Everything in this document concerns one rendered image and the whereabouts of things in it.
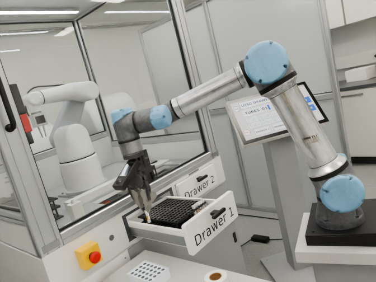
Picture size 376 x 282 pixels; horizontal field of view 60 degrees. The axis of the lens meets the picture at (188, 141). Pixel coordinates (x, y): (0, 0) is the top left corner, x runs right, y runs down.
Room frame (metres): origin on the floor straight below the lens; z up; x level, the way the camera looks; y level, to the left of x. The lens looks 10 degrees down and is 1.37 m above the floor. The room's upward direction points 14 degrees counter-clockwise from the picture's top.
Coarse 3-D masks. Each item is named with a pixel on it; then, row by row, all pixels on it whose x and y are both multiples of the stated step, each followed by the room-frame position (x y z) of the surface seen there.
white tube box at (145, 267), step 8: (144, 264) 1.06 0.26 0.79; (152, 264) 1.04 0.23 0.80; (128, 272) 1.02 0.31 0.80; (136, 272) 1.01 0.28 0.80; (144, 272) 1.01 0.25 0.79; (152, 272) 0.99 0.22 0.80; (160, 272) 0.98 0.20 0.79; (168, 272) 0.98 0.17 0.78; (136, 280) 0.98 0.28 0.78; (144, 280) 0.95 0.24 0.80; (152, 280) 0.94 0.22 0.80; (160, 280) 0.96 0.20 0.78
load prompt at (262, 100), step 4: (248, 100) 1.94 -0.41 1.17; (252, 100) 1.94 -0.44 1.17; (256, 100) 1.93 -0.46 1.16; (260, 100) 1.93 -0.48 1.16; (264, 100) 1.93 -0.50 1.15; (268, 100) 1.93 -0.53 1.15; (240, 104) 1.92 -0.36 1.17; (244, 104) 1.92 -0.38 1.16; (248, 104) 1.92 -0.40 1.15; (252, 104) 1.92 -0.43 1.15; (256, 104) 1.91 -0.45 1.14; (260, 104) 1.91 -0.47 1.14; (244, 108) 1.90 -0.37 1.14
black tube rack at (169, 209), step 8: (168, 200) 1.34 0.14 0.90; (176, 200) 1.31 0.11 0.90; (184, 200) 1.29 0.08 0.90; (192, 200) 1.26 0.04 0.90; (152, 208) 1.30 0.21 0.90; (160, 208) 1.27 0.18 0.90; (168, 208) 1.25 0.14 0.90; (176, 208) 1.22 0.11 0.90; (184, 208) 1.20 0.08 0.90; (144, 216) 1.23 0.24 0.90; (152, 216) 1.21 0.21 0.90; (160, 216) 1.19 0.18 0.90; (168, 216) 1.16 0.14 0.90; (176, 216) 1.15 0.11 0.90; (192, 216) 1.18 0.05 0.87; (160, 224) 1.17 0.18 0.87; (168, 224) 1.16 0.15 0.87; (176, 224) 1.11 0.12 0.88
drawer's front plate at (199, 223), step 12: (228, 192) 1.18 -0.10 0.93; (216, 204) 1.11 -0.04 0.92; (228, 204) 1.16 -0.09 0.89; (204, 216) 1.05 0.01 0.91; (228, 216) 1.15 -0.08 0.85; (192, 228) 1.00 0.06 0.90; (204, 228) 1.04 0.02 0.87; (192, 240) 0.99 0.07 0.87; (204, 240) 1.03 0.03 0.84; (192, 252) 0.98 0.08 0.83
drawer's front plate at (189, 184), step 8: (208, 168) 1.60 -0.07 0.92; (192, 176) 1.51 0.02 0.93; (208, 176) 1.59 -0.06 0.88; (216, 176) 1.64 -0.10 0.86; (176, 184) 1.45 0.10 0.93; (184, 184) 1.46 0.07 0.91; (192, 184) 1.50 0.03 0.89; (200, 184) 1.54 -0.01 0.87; (208, 184) 1.58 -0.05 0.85; (216, 184) 1.63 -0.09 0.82; (184, 192) 1.45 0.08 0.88; (192, 192) 1.49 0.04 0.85; (200, 192) 1.53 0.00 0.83
